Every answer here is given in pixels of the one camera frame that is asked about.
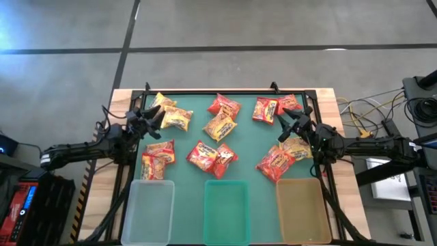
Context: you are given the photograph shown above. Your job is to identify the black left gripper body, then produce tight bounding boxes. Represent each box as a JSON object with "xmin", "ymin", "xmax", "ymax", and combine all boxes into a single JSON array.
[{"xmin": 125, "ymin": 108, "xmax": 162, "ymax": 141}]

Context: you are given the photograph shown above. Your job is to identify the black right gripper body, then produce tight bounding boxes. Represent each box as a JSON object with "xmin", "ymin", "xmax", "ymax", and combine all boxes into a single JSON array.
[{"xmin": 277, "ymin": 114, "xmax": 317, "ymax": 142}]

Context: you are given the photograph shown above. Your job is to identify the red Maruchan noodle packet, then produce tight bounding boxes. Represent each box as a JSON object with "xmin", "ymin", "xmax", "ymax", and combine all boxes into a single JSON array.
[
  {"xmin": 211, "ymin": 142, "xmax": 239, "ymax": 180},
  {"xmin": 275, "ymin": 94, "xmax": 303, "ymax": 115},
  {"xmin": 207, "ymin": 93, "xmax": 242, "ymax": 120}
]

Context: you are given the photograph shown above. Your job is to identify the orange Maruchan noodle packet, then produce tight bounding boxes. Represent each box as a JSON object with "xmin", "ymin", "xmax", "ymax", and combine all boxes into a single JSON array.
[
  {"xmin": 252, "ymin": 96, "xmax": 279, "ymax": 126},
  {"xmin": 255, "ymin": 145, "xmax": 296, "ymax": 184},
  {"xmin": 186, "ymin": 139, "xmax": 219, "ymax": 172},
  {"xmin": 145, "ymin": 139, "xmax": 176, "ymax": 165},
  {"xmin": 140, "ymin": 152, "xmax": 167, "ymax": 181}
]

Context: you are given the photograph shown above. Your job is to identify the yellow Maruchan ramen packet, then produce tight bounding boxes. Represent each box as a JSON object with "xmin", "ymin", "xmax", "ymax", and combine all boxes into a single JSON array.
[
  {"xmin": 279, "ymin": 137, "xmax": 313, "ymax": 161},
  {"xmin": 202, "ymin": 112, "xmax": 238, "ymax": 143},
  {"xmin": 160, "ymin": 105, "xmax": 194, "ymax": 133},
  {"xmin": 149, "ymin": 92, "xmax": 178, "ymax": 110}
]

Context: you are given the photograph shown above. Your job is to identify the orange plastic bin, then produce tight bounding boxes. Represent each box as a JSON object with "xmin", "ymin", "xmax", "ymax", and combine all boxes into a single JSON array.
[{"xmin": 275, "ymin": 178, "xmax": 333, "ymax": 245}]

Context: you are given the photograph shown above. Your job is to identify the black power strip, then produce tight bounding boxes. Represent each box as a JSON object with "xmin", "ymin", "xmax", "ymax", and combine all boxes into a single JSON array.
[{"xmin": 381, "ymin": 119, "xmax": 399, "ymax": 137}]

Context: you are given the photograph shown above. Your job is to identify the clear plastic bin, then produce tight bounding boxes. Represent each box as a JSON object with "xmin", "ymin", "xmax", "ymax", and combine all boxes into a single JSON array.
[{"xmin": 120, "ymin": 179, "xmax": 175, "ymax": 246}]

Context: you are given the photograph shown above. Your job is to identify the yellow black hazard tape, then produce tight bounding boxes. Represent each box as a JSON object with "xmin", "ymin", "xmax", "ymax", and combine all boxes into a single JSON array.
[{"xmin": 70, "ymin": 160, "xmax": 93, "ymax": 243}]

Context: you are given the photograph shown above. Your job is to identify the green plastic bin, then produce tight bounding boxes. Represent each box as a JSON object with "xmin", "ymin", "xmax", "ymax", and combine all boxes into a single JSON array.
[{"xmin": 203, "ymin": 180, "xmax": 252, "ymax": 246}]

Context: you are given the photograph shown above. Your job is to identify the white paper sheet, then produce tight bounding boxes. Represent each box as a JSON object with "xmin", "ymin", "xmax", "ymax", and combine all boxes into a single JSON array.
[{"xmin": 365, "ymin": 157, "xmax": 412, "ymax": 202}]

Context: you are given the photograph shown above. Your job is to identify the grey equipment cart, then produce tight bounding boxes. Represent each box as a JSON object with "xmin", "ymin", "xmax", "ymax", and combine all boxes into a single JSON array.
[{"xmin": 401, "ymin": 75, "xmax": 437, "ymax": 137}]

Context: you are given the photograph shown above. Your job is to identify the black plastic crate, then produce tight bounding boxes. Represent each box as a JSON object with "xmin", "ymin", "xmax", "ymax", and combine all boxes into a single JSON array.
[{"xmin": 20, "ymin": 170, "xmax": 76, "ymax": 246}]

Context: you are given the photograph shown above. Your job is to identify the black device blue light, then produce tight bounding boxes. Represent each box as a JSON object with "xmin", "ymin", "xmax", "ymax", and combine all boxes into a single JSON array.
[{"xmin": 0, "ymin": 133, "xmax": 20, "ymax": 158}]

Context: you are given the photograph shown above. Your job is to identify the black pole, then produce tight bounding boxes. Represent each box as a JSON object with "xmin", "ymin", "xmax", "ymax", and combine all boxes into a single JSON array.
[{"xmin": 418, "ymin": 70, "xmax": 437, "ymax": 90}]

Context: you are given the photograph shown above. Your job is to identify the dark device red lights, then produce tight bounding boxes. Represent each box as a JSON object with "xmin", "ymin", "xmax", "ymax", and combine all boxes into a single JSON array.
[{"xmin": 419, "ymin": 174, "xmax": 437, "ymax": 206}]

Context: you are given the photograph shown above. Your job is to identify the red black power station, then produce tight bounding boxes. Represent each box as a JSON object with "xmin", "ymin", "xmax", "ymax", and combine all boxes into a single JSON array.
[{"xmin": 0, "ymin": 180, "xmax": 39, "ymax": 246}]

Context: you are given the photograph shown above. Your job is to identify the yellow cable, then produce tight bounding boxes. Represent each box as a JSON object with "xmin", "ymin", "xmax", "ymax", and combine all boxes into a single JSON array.
[{"xmin": 337, "ymin": 97, "xmax": 406, "ymax": 139}]

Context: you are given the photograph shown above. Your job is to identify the black metal table frame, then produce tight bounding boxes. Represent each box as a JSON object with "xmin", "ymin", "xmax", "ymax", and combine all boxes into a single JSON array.
[{"xmin": 81, "ymin": 89, "xmax": 371, "ymax": 246}]

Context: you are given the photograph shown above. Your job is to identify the coiled black cable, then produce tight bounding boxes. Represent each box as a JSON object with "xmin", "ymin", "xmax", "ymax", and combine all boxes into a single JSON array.
[{"xmin": 404, "ymin": 97, "xmax": 437, "ymax": 124}]

